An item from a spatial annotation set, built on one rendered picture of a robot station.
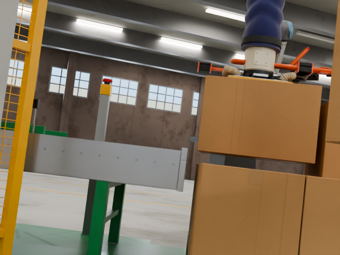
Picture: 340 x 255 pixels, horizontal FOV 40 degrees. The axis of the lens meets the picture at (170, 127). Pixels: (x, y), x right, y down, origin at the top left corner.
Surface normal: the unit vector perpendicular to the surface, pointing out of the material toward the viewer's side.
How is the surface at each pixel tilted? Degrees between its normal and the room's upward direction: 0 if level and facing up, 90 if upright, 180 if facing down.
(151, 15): 90
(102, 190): 90
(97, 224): 90
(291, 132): 90
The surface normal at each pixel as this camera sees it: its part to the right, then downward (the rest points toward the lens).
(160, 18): 0.35, -0.03
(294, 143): -0.11, -0.09
